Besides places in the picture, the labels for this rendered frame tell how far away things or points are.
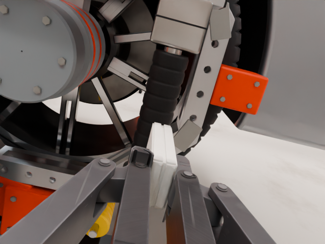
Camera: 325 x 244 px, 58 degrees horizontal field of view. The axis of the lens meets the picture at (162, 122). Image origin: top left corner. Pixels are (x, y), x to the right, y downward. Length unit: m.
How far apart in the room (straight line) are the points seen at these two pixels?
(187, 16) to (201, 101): 0.26
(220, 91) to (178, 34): 0.26
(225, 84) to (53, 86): 0.29
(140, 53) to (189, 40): 0.48
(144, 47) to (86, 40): 0.36
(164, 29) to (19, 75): 0.20
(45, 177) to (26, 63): 0.28
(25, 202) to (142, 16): 0.49
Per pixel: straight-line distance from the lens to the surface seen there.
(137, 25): 0.76
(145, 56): 0.77
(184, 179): 0.16
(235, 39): 0.61
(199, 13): 0.29
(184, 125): 0.53
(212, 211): 0.16
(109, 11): 0.62
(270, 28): 0.71
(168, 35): 0.29
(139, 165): 0.15
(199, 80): 0.52
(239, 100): 0.54
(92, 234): 0.63
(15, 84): 0.40
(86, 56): 0.42
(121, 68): 0.62
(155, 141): 0.19
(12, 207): 0.65
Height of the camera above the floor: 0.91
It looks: 16 degrees down
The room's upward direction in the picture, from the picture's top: 15 degrees clockwise
